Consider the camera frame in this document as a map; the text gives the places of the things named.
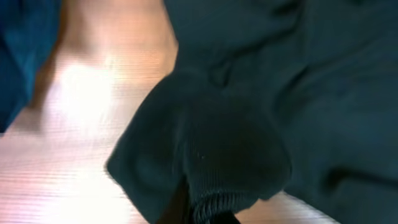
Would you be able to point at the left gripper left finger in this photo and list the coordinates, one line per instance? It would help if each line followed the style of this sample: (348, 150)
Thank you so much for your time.
(178, 210)

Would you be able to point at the black t-shirt with logo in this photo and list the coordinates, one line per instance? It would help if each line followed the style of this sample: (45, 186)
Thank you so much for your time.
(270, 96)

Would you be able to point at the blue polo shirt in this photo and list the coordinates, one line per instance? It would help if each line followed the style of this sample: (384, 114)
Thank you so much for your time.
(29, 30)

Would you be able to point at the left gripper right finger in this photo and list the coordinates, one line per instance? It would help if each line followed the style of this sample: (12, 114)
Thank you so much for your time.
(225, 218)

